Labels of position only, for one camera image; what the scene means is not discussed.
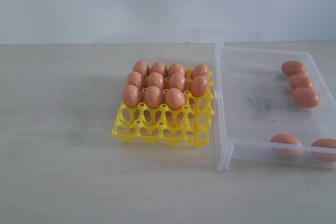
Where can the brown egg packed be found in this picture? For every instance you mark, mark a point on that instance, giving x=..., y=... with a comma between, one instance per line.
x=200, y=70
x=177, y=67
x=161, y=68
x=142, y=67

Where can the brown egg back row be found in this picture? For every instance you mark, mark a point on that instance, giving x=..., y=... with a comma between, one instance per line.
x=199, y=86

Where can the yellow plastic egg tray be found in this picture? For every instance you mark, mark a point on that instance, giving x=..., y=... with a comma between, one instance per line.
x=190, y=124

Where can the brown egg second row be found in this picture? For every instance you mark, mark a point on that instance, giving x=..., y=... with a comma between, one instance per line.
x=286, y=139

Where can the clear plastic bin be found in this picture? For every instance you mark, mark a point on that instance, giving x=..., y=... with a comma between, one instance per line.
x=253, y=103

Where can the brown egg under gripper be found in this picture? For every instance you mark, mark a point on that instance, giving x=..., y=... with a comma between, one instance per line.
x=305, y=97

